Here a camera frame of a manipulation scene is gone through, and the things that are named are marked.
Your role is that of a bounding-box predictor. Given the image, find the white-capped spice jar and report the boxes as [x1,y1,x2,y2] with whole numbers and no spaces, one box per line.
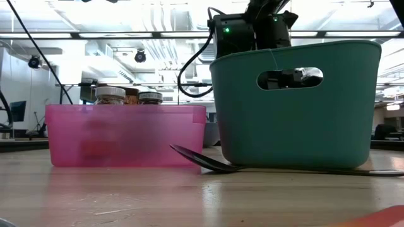
[94,86,126,105]

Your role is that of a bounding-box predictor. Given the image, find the thin black cable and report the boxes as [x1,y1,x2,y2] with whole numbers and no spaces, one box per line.
[5,0,74,105]

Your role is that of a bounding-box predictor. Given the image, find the teal plastic bin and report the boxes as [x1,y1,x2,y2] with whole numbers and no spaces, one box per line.
[210,40,382,170]

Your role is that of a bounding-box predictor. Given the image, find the black office chair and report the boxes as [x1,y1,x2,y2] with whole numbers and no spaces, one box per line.
[374,124,399,141]

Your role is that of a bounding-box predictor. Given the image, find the black table frame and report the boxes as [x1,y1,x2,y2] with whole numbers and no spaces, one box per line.
[0,138,404,153]

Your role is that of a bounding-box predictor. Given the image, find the black ceiling camera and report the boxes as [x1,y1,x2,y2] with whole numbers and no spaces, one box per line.
[134,49,147,64]
[27,55,42,69]

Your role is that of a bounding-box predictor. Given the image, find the left arm thick cable loop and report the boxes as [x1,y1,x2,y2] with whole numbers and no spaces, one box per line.
[0,90,14,129]

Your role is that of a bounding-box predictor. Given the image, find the pink plastic tray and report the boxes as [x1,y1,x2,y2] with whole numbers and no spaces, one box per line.
[45,104,207,168]

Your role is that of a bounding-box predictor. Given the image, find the black spoon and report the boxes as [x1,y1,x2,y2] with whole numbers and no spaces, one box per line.
[169,144,404,177]

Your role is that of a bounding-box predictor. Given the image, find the dark computer monitor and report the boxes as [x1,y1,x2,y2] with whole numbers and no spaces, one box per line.
[9,100,27,123]

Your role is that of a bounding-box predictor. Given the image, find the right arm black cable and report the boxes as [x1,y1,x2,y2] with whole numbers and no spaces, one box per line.
[177,6,225,98]

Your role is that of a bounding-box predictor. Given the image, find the orange-handled metal spoon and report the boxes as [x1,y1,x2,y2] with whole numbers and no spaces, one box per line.
[328,204,404,227]

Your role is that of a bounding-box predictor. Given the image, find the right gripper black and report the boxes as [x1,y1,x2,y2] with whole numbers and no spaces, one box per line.
[207,0,323,90]

